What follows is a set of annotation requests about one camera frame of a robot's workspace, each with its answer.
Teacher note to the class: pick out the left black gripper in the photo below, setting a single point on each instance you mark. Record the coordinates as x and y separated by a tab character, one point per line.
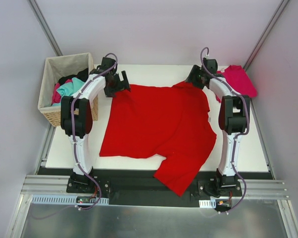
119	84

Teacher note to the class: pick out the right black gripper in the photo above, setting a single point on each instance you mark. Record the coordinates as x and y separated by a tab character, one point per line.
193	76

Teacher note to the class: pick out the magenta t shirt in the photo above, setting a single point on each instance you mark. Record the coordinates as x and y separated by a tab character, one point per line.
237	78

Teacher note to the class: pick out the red t shirt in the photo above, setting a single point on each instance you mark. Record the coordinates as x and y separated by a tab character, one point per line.
172	122

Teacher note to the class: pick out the wicker basket with cloth liner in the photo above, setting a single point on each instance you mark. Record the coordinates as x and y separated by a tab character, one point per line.
62	76

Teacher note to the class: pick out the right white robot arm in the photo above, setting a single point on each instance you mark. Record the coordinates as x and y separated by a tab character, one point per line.
234	121

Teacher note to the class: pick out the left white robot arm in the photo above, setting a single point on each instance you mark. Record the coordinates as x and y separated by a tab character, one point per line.
76	112

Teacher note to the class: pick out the black t shirt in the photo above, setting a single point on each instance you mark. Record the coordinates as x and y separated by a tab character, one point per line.
81	75

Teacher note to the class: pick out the teal t shirt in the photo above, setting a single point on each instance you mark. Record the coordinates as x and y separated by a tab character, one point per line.
77	84

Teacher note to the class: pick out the pink t shirt in basket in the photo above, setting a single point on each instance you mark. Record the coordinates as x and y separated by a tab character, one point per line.
60	91

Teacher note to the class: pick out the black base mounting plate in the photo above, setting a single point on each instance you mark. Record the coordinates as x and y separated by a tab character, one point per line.
134	187

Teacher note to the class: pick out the aluminium frame rail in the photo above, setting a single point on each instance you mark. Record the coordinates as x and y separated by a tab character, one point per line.
45	183

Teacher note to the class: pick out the right white cable duct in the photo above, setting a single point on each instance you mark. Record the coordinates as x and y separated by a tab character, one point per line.
207	203

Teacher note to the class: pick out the white cable duct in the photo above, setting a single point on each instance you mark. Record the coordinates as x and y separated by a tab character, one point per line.
63	200
207	203

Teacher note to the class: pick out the left white cable duct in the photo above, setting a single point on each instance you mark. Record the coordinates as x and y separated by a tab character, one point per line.
63	200

